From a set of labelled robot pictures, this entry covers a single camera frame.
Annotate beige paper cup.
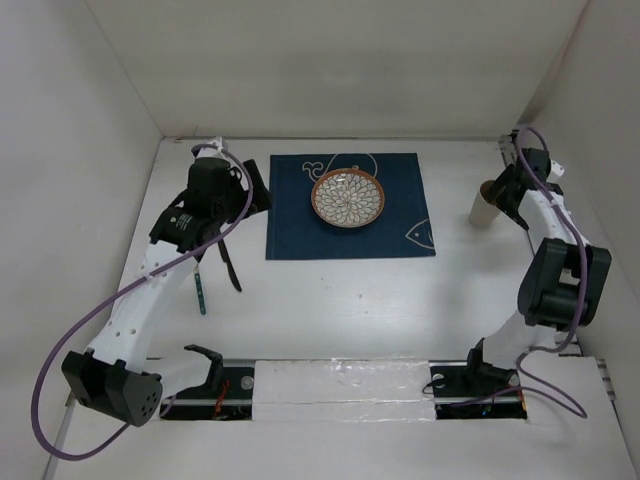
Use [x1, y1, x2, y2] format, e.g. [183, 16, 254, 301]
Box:
[467, 180, 501, 230]

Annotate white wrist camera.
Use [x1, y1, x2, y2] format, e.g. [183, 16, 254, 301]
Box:
[191, 136, 227, 158]
[547, 159, 565, 183]

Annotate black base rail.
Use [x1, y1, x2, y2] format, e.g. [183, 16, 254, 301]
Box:
[166, 359, 526, 423]

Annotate black table knife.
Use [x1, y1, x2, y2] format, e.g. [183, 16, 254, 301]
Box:
[217, 240, 242, 292]

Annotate dark blue cloth napkin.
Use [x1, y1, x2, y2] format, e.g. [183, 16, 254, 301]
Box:
[266, 153, 436, 260]

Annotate white foam block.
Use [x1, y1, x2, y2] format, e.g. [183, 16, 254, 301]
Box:
[252, 359, 435, 423]

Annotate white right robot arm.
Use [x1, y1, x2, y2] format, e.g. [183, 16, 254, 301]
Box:
[462, 147, 612, 394]

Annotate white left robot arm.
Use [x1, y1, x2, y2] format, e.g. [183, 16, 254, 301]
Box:
[61, 157, 272, 427]

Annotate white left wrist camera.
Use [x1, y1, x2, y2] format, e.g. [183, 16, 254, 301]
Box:
[191, 136, 227, 158]

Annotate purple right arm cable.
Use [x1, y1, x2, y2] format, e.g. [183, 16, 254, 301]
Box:
[459, 125, 589, 421]

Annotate floral plate with orange rim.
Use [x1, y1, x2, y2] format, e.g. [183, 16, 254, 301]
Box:
[311, 169, 385, 229]

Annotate silver fork teal handle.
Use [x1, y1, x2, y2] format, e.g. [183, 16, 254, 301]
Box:
[193, 264, 207, 315]

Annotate aluminium rail right side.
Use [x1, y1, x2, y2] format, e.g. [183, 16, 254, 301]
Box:
[512, 126, 588, 342]

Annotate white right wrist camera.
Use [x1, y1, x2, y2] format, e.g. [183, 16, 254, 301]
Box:
[547, 159, 565, 183]

